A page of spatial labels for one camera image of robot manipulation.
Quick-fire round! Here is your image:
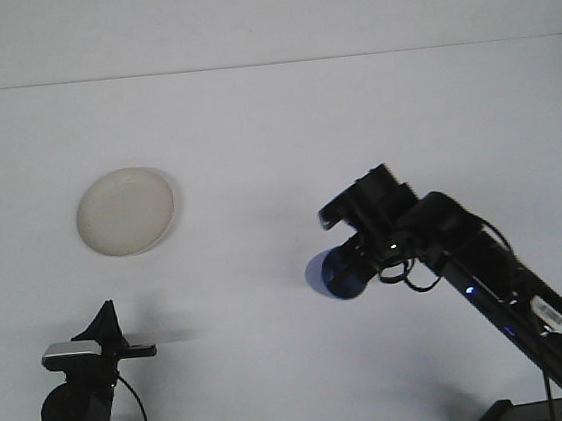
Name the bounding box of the pale blue cup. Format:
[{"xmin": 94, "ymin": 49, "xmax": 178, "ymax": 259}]
[{"xmin": 302, "ymin": 242, "xmax": 372, "ymax": 305}]

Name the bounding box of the pale round plate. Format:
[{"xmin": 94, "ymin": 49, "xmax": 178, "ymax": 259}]
[{"xmin": 71, "ymin": 162, "xmax": 182, "ymax": 262}]

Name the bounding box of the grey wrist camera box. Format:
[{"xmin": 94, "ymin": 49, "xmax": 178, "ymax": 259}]
[
  {"xmin": 40, "ymin": 338, "xmax": 103, "ymax": 373},
  {"xmin": 316, "ymin": 189, "xmax": 364, "ymax": 233}
]

